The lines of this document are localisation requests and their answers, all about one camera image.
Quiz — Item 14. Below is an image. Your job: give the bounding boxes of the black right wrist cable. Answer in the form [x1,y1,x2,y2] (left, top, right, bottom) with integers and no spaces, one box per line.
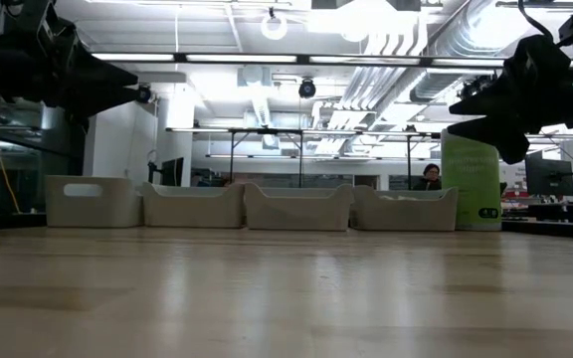
[517,0,566,49]

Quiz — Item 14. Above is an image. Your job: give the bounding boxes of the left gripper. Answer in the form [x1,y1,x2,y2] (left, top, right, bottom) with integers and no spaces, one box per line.
[0,0,141,131]

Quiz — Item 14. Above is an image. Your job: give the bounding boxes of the white ring lamp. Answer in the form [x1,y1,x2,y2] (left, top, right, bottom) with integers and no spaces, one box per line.
[260,7,289,42]

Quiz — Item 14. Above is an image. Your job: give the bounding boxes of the black bar with light strips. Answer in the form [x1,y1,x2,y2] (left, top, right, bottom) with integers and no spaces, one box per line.
[92,52,509,70]

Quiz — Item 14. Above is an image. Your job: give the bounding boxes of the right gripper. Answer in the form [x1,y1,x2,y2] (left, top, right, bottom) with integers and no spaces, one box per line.
[446,34,573,166]

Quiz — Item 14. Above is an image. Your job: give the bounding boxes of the dark office desk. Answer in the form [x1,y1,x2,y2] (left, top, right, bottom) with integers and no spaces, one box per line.
[500,201,573,225]

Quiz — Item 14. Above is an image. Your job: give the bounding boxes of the green disinfectant wipes canister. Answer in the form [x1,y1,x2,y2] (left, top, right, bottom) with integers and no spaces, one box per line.
[440,127,502,233]

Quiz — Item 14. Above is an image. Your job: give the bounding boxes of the yellow power cord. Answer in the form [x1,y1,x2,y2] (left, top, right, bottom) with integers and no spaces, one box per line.
[0,93,22,214]

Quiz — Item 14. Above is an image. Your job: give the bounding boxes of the black computer monitor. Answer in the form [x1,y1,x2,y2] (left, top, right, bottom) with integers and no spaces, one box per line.
[145,156,185,188]
[523,151,573,198]

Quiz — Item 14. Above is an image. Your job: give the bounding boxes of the black workstation frame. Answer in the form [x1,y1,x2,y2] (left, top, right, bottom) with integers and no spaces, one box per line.
[166,126,442,190]

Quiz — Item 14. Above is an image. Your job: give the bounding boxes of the silver ventilation duct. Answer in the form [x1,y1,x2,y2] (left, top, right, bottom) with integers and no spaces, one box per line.
[410,0,536,103]

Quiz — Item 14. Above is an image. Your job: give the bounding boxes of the person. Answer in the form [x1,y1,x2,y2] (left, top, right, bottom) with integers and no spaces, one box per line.
[412,162,444,192]

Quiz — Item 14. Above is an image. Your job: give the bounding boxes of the light grey plastic bin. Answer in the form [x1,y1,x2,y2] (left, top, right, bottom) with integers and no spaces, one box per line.
[353,185,460,232]
[141,181,246,229]
[45,174,143,229]
[244,182,355,232]

